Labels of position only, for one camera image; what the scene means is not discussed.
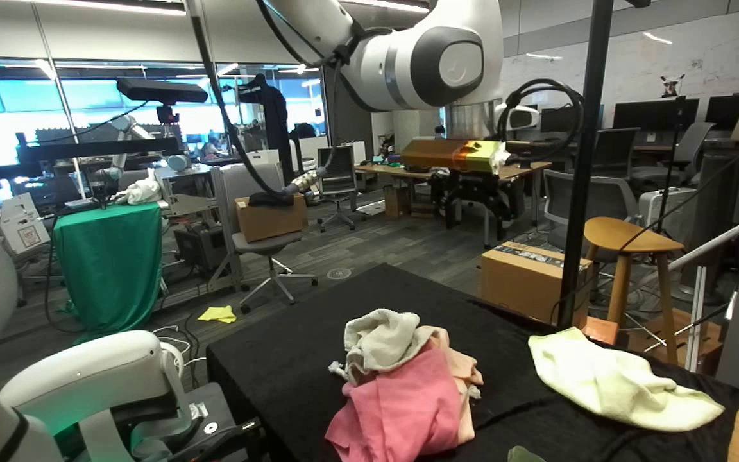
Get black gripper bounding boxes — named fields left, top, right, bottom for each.
left=429, top=169, right=516, bottom=225

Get white terry towel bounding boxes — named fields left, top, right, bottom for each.
left=326, top=305, right=443, bottom=384

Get peach cloth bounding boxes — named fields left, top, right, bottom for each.
left=424, top=325, right=484, bottom=447

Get pink cloth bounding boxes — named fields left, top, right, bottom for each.
left=324, top=339, right=466, bottom=462

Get pale yellow-green cloth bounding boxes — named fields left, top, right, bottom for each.
left=526, top=325, right=726, bottom=434

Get wooden desk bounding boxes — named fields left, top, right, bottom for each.
left=353, top=157, right=555, bottom=251

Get cardboard box with printed tape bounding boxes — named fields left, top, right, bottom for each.
left=478, top=239, right=596, bottom=328

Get black stand pole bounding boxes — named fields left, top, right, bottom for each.
left=555, top=0, right=617, bottom=330

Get black mesh office chair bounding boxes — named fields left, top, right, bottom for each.
left=315, top=146, right=365, bottom=233

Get grey padded chair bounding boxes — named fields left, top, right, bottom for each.
left=540, top=167, right=640, bottom=251

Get wooden stool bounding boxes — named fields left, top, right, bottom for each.
left=579, top=212, right=688, bottom=368

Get black flat device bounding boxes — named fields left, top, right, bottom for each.
left=245, top=188, right=297, bottom=209

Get small plain cardboard box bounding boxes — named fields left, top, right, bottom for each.
left=234, top=192, right=311, bottom=243

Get black draped stand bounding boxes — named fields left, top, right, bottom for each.
left=239, top=74, right=297, bottom=188

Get grey office chair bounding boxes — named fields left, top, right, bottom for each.
left=207, top=158, right=321, bottom=316

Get silver metal pole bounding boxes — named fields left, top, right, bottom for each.
left=660, top=210, right=739, bottom=374

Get black velvet table cover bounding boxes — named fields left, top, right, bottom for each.
left=204, top=261, right=739, bottom=462

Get orange plush toy green leaves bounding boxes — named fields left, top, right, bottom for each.
left=504, top=445, right=547, bottom=462

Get whiteboard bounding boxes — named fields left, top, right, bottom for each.
left=499, top=3, right=739, bottom=137

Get yellow rag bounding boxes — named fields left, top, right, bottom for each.
left=195, top=300, right=241, bottom=325

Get white crumpled object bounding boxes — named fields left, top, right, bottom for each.
left=114, top=169, right=163, bottom=209

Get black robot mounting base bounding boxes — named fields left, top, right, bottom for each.
left=109, top=379, right=263, bottom=462

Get green drape cloth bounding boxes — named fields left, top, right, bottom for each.
left=52, top=202, right=167, bottom=336

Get ceiling light strip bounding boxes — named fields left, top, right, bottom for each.
left=31, top=0, right=186, bottom=17

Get white printed board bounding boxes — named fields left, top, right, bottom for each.
left=0, top=191, right=52, bottom=260

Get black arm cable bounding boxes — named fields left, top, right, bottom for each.
left=184, top=0, right=590, bottom=205

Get black camera on stand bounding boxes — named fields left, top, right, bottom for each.
left=114, top=78, right=209, bottom=130

